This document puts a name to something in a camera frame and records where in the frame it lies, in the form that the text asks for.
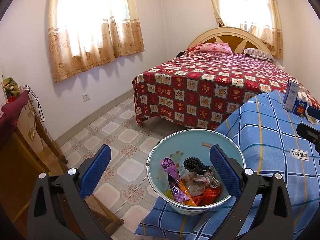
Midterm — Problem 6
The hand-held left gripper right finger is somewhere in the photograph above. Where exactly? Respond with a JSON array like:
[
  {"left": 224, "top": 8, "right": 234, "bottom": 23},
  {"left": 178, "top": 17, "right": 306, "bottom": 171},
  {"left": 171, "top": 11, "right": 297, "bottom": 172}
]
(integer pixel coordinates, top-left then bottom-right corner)
[{"left": 209, "top": 144, "right": 293, "bottom": 240}]

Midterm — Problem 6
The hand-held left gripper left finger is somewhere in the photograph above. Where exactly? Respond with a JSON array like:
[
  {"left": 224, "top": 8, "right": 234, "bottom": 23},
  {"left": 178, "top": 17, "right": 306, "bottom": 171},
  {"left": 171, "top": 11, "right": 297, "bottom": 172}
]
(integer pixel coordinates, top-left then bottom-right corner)
[{"left": 26, "top": 144, "right": 112, "bottom": 240}]

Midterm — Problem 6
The red plastic bag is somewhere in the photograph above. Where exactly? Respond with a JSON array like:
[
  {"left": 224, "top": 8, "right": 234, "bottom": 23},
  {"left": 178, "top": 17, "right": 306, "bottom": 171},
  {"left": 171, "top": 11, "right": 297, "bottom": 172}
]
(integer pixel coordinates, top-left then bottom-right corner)
[{"left": 199, "top": 188, "right": 222, "bottom": 206}]

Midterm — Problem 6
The black grey rope bundle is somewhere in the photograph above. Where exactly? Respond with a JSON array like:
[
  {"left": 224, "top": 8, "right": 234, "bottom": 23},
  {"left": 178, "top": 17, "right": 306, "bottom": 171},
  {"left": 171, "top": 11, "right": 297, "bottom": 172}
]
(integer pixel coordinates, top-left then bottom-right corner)
[{"left": 183, "top": 157, "right": 213, "bottom": 176}]

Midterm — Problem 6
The clear plastic bag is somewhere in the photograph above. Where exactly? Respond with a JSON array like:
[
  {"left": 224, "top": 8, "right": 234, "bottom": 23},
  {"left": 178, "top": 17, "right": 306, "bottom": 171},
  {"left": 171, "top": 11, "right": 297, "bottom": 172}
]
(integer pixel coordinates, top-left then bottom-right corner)
[{"left": 180, "top": 170, "right": 208, "bottom": 196}]

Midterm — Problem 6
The purple foil wrapper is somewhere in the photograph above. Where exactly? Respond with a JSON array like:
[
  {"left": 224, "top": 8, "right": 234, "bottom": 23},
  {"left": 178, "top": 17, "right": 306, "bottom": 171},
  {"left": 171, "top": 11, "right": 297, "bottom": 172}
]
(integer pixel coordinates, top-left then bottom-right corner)
[{"left": 161, "top": 157, "right": 187, "bottom": 203}]

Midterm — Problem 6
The light blue plastic bucket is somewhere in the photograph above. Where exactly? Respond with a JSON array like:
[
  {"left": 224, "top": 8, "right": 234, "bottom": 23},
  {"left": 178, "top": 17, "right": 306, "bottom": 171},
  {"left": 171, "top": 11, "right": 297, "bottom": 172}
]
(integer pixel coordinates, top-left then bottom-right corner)
[{"left": 146, "top": 129, "right": 247, "bottom": 214}]

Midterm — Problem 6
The blue carton with white cap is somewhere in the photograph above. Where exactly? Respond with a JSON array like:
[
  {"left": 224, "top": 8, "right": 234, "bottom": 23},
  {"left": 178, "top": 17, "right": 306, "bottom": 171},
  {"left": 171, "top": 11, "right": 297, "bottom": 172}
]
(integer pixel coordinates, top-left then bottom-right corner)
[{"left": 294, "top": 90, "right": 313, "bottom": 118}]

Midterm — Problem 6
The tall white carton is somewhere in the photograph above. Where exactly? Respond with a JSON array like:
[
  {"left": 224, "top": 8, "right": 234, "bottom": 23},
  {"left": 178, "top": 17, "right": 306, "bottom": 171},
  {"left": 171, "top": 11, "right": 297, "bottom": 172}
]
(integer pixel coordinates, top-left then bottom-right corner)
[{"left": 283, "top": 79, "right": 300, "bottom": 112}]

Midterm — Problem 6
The blue checked tablecloth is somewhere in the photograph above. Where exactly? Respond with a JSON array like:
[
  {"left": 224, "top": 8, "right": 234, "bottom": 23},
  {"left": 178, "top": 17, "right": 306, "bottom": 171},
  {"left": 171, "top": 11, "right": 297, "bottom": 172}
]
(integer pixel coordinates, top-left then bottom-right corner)
[{"left": 135, "top": 90, "right": 320, "bottom": 240}]

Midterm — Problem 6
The wooden cabinet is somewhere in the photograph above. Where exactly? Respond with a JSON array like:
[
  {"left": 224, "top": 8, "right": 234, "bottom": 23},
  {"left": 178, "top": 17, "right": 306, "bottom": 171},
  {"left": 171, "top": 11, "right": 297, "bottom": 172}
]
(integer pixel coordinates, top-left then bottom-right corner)
[{"left": 15, "top": 100, "right": 69, "bottom": 165}]

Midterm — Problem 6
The striped pillow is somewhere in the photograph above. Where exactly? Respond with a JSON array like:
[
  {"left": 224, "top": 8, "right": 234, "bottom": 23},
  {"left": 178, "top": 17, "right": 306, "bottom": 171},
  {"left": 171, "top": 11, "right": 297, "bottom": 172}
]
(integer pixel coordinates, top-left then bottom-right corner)
[{"left": 244, "top": 48, "right": 275, "bottom": 63}]

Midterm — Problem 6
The brown wooden furniture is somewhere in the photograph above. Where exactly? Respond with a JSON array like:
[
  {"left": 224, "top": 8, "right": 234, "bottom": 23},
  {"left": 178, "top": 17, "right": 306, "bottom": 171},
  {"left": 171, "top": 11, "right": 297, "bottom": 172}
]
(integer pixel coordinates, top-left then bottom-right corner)
[{"left": 0, "top": 130, "right": 125, "bottom": 240}]

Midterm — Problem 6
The cream leaf print cloth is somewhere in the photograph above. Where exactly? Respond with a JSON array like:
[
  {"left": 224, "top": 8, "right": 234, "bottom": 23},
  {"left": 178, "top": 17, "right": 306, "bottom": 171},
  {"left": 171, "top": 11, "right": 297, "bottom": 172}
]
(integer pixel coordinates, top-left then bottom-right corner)
[{"left": 16, "top": 97, "right": 51, "bottom": 151}]

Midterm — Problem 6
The bed with red quilt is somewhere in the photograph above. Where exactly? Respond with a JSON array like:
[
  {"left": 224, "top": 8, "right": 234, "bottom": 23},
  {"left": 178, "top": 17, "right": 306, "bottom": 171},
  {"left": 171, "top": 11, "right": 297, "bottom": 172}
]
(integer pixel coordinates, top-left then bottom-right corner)
[{"left": 132, "top": 51, "right": 320, "bottom": 132}]

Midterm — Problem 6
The beige floral curtain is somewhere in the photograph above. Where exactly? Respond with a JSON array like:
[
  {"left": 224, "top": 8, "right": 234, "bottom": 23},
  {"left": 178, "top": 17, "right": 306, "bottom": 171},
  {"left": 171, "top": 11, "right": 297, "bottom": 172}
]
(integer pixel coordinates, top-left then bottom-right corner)
[
  {"left": 47, "top": 0, "right": 145, "bottom": 83},
  {"left": 204, "top": 0, "right": 284, "bottom": 60}
]

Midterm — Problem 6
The maroon cloth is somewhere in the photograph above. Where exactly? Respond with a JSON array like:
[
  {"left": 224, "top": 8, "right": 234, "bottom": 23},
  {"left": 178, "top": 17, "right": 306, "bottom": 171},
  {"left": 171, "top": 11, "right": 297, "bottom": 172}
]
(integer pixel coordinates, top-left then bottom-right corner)
[{"left": 0, "top": 90, "right": 29, "bottom": 131}]

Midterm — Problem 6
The pink floral pillow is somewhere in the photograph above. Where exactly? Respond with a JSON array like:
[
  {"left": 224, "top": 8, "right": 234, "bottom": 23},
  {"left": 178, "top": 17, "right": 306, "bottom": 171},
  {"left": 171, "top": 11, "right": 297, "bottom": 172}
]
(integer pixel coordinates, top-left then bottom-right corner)
[{"left": 191, "top": 42, "right": 232, "bottom": 54}]

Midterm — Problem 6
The cream wooden headboard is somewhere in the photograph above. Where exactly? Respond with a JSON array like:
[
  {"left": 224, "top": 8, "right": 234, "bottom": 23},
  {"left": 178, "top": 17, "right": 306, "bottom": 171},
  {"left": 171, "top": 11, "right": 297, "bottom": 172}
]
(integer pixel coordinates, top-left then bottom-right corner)
[{"left": 186, "top": 27, "right": 273, "bottom": 55}]

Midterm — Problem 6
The green orange cloth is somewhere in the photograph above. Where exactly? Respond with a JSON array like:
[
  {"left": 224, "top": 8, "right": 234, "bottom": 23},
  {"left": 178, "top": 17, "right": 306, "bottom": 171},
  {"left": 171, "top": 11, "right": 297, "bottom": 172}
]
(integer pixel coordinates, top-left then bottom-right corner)
[{"left": 2, "top": 77, "right": 21, "bottom": 98}]

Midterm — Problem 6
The white cable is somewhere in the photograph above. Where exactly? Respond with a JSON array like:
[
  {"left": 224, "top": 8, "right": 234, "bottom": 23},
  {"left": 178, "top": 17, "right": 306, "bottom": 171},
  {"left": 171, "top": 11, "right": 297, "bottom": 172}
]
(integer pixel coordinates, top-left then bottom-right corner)
[{"left": 23, "top": 86, "right": 45, "bottom": 122}]

